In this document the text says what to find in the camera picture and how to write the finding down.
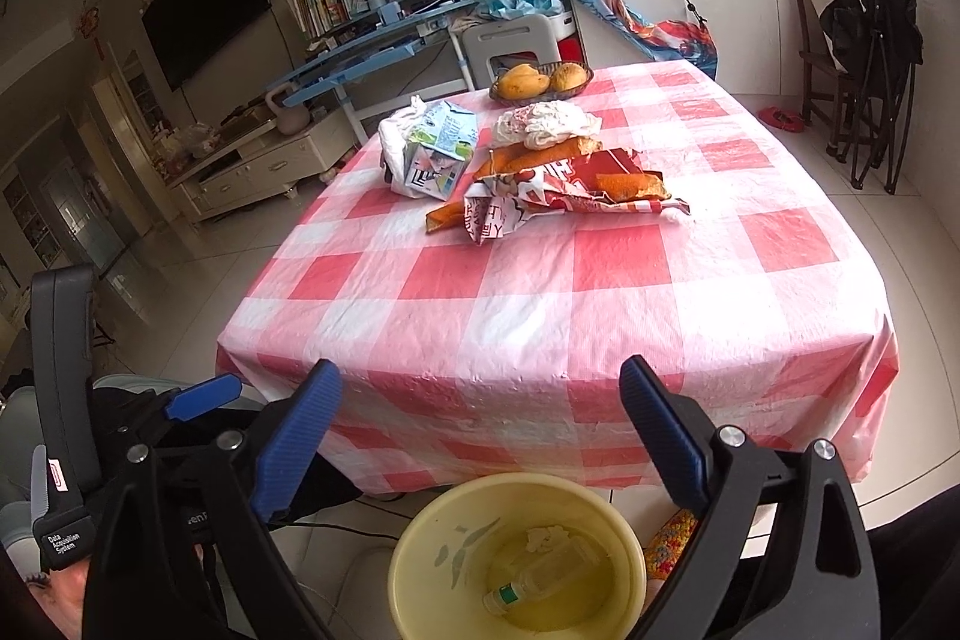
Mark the clear plastic bottle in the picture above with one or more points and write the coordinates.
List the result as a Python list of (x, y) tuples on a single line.
[(540, 572)]

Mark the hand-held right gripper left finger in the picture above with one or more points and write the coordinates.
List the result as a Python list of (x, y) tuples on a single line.
[(300, 437)]

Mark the red printed paper wrapper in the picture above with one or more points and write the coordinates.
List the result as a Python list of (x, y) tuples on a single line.
[(592, 164)]

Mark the red knot wall ornament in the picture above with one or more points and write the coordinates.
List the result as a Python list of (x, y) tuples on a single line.
[(92, 29)]

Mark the teal and white drink carton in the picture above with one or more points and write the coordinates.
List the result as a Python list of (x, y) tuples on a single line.
[(442, 138)]

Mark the white storage box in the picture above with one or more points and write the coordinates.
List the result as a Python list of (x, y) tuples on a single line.
[(566, 21)]

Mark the row of books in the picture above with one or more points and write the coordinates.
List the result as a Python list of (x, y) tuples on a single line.
[(322, 3)]

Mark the dark woven fruit basket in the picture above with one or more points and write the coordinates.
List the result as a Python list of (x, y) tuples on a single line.
[(540, 96)]

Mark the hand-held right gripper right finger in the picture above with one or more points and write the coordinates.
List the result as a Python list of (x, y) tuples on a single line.
[(660, 437)]

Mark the white television cabinet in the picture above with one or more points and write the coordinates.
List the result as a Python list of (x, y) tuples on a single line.
[(262, 168)]

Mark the pink checked tablecloth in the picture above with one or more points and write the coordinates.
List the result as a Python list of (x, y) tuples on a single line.
[(525, 280)]

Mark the clear plastic bag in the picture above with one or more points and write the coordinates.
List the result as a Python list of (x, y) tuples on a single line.
[(187, 145)]

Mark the pink kettlebell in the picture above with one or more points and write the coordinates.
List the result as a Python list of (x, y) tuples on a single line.
[(289, 119)]

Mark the colourful crocheted cloth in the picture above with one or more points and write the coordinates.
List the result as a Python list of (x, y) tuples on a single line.
[(667, 542)]

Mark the person's left hand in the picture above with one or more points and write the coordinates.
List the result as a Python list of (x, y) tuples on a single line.
[(64, 602)]

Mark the crumpled white tissue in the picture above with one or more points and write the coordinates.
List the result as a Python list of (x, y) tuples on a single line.
[(547, 539)]

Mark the white plastic stool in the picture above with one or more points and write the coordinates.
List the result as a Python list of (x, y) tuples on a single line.
[(510, 44)]

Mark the black flat television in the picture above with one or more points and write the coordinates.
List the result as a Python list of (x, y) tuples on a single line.
[(202, 3)]

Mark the blue study desk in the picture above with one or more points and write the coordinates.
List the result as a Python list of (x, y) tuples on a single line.
[(360, 51)]

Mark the white plastic bag with tissues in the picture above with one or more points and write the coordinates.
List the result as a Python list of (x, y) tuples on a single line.
[(547, 123)]

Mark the yellow plastic basin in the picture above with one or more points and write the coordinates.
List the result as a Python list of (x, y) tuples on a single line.
[(435, 535)]

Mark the crumpled white plastic bag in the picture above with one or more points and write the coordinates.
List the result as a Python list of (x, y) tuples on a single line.
[(394, 138)]

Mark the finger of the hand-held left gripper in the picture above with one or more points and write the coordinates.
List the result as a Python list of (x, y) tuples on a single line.
[(202, 396)]

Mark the yellow mango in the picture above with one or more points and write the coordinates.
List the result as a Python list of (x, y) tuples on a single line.
[(568, 76), (521, 81)]

